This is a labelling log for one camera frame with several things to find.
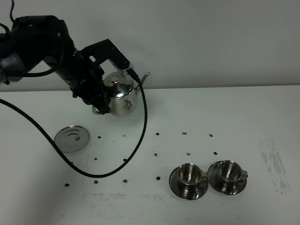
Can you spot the left stainless steel saucer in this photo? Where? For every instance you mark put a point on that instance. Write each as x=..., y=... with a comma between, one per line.
x=193, y=194

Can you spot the right stainless steel teacup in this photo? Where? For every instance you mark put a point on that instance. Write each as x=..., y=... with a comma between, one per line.
x=230, y=173

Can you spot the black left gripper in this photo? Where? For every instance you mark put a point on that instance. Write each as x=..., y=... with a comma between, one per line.
x=83, y=73

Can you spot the right stainless steel saucer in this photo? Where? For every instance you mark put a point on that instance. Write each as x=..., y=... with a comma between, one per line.
x=212, y=175

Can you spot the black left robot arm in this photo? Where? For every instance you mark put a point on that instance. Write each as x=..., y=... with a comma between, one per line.
x=37, y=46

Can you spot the stainless steel teapot saucer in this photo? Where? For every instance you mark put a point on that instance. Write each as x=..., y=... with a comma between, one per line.
x=72, y=138

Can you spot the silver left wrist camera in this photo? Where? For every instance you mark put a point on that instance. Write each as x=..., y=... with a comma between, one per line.
x=126, y=63

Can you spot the stainless steel teacup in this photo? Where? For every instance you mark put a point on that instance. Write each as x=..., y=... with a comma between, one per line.
x=230, y=173
x=190, y=176

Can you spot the left stainless steel teacup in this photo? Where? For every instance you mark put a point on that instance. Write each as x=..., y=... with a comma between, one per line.
x=190, y=176

